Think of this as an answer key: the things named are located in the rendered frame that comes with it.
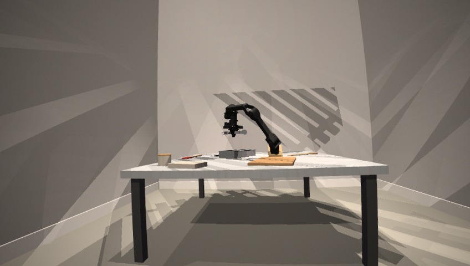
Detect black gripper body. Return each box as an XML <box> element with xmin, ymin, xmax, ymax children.
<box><xmin>223</xmin><ymin>119</ymin><xmax>243</xmax><ymax>129</ymax></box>

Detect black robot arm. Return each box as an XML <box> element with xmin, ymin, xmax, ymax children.
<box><xmin>224</xmin><ymin>103</ymin><xmax>282</xmax><ymax>154</ymax></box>

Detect grey cylindrical container with orange lid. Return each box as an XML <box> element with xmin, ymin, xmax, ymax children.
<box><xmin>158</xmin><ymin>154</ymin><xmax>171</xmax><ymax>166</ymax></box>

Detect grey rectangular roasting tin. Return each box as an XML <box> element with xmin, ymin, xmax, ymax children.
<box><xmin>219</xmin><ymin>149</ymin><xmax>256</xmax><ymax>158</ymax></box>

